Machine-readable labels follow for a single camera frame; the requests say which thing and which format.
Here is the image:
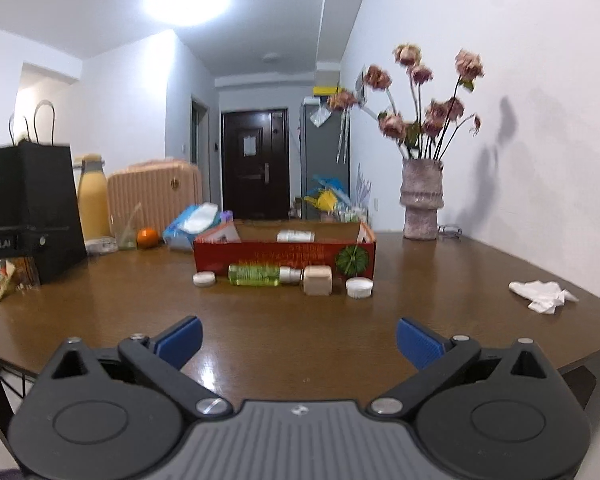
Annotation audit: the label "purple decorative plant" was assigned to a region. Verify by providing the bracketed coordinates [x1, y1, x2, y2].
[352, 162, 372, 211]

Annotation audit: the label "blue tissue pack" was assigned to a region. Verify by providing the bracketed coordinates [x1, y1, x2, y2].
[162, 202, 221, 252]

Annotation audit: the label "white folded umbrella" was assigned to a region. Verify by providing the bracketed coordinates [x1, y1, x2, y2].
[336, 110, 351, 164]

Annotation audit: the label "clear glass cup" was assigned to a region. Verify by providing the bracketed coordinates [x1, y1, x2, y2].
[114, 220, 138, 251]

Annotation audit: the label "grey stone vase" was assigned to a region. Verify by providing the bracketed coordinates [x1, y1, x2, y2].
[399, 158, 445, 241]

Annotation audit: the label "crumpled white tissue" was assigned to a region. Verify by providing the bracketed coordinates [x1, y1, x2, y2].
[509, 280, 579, 316]

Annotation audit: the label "pink suitcase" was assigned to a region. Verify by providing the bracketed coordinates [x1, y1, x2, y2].
[107, 160, 203, 238]

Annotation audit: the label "dark wooden door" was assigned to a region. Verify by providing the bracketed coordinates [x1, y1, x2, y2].
[221, 108, 289, 221]

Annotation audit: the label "yellow bottle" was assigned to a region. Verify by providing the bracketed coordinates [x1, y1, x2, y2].
[76, 155, 112, 241]

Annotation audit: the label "wall picture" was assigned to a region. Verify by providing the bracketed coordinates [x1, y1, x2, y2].
[355, 67, 371, 106]

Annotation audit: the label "dried pink roses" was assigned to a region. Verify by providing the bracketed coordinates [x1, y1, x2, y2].
[327, 44, 485, 161]

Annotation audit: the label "red cardboard box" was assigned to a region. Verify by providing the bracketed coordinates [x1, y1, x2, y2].
[193, 219, 377, 281]

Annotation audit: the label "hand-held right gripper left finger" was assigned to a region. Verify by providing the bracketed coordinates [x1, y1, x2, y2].
[47, 316, 234, 417]

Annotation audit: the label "yellow plastic item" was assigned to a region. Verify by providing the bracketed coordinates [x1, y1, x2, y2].
[305, 192, 337, 212]

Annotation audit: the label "grey fridge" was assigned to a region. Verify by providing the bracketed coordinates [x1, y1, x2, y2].
[300, 100, 351, 221]

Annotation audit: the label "beige square jar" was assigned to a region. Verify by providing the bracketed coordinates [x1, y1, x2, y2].
[302, 266, 333, 296]

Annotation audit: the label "side doorway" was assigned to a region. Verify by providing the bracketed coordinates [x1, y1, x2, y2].
[190, 95, 208, 166]

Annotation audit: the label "clear snack bag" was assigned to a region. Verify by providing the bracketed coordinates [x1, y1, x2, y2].
[10, 257, 43, 288]

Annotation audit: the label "white ribbed jar lid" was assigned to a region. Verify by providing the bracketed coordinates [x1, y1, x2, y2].
[345, 277, 373, 299]

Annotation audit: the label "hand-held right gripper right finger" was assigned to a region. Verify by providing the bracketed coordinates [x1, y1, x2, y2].
[364, 317, 562, 417]

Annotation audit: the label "black paper bag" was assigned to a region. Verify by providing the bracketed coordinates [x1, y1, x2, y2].
[0, 100, 87, 286]

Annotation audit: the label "green clear bottle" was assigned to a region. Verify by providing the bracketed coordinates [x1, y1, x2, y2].
[228, 263, 303, 287]

